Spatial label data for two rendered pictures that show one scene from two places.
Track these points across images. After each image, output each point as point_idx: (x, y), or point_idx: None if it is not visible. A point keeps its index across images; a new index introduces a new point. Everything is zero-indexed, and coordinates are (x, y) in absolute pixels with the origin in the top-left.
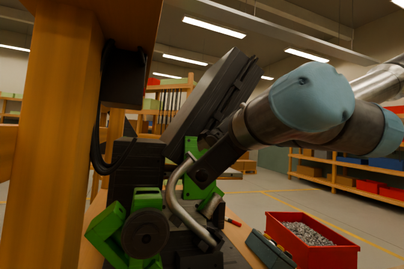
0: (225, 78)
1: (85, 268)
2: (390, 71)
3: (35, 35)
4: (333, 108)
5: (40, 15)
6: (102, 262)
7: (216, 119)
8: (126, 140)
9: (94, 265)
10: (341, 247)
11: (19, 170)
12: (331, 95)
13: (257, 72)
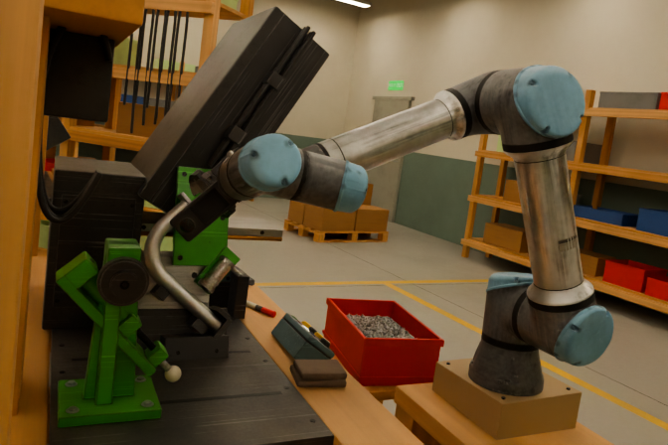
0: (254, 67)
1: (24, 354)
2: (445, 104)
3: None
4: (274, 176)
5: None
6: (48, 349)
7: (233, 141)
8: (75, 168)
9: (36, 352)
10: (416, 340)
11: None
12: (275, 165)
13: (314, 56)
